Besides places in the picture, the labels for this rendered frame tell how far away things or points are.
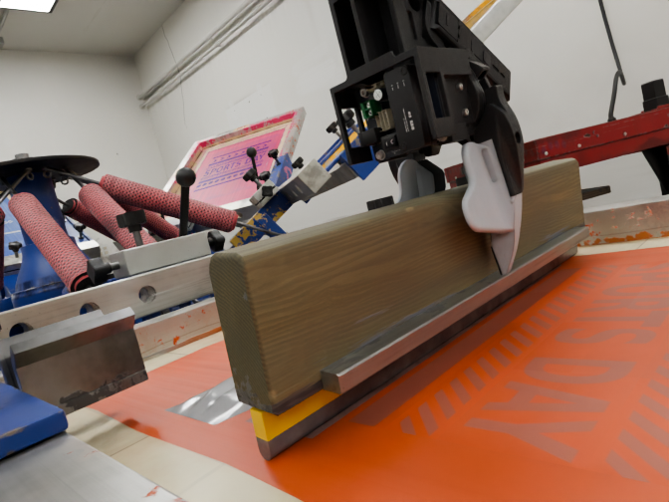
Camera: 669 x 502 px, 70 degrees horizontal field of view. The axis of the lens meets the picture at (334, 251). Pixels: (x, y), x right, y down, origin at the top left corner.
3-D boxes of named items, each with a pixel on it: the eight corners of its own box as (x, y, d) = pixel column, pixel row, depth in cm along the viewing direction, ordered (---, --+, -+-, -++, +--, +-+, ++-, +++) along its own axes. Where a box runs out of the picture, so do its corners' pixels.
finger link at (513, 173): (470, 212, 33) (423, 98, 34) (482, 207, 35) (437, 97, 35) (534, 188, 30) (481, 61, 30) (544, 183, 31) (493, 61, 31)
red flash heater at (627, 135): (600, 160, 172) (593, 126, 171) (736, 131, 127) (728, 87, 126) (450, 199, 158) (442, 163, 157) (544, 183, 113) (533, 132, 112)
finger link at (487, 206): (470, 296, 30) (415, 161, 31) (510, 269, 34) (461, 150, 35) (515, 285, 28) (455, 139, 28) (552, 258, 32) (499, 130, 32)
